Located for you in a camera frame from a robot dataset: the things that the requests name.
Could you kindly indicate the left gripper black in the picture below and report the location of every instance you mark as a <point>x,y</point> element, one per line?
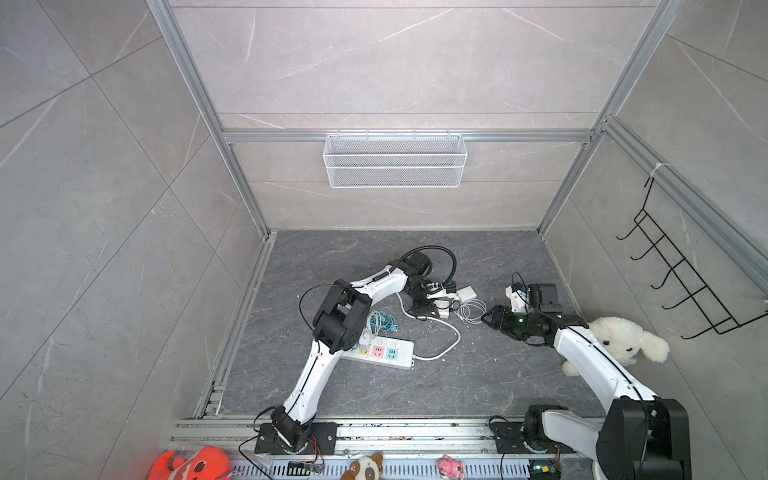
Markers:
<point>427,307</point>

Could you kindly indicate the white charger cube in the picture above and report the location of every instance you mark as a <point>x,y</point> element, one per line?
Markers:
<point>365,341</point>

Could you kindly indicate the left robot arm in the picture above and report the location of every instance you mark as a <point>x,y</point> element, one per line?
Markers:
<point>424,273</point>

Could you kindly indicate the brown white plush toy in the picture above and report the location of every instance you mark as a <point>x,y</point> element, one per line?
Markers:
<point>365,468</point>

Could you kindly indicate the white plush dog toy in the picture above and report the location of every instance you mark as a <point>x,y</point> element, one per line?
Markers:
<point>624,340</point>

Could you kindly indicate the white multicolour power strip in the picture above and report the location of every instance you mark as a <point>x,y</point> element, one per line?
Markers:
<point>385,351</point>

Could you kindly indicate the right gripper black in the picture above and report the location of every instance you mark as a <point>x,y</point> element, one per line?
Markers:
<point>501,319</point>

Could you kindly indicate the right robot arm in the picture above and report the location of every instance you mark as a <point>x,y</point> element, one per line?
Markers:
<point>642,436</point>

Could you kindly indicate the white wire mesh basket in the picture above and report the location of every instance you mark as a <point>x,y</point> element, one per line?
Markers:
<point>394,161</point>

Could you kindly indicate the black wall hook rack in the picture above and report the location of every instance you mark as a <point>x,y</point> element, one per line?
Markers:
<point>695,289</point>

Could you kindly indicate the pink plush toy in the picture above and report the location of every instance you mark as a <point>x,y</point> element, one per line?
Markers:
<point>451,469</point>

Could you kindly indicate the white charger with black cable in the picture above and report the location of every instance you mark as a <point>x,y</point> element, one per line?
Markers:
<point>442,303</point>

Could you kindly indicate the red plush toy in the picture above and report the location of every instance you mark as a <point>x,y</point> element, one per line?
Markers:
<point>208,463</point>

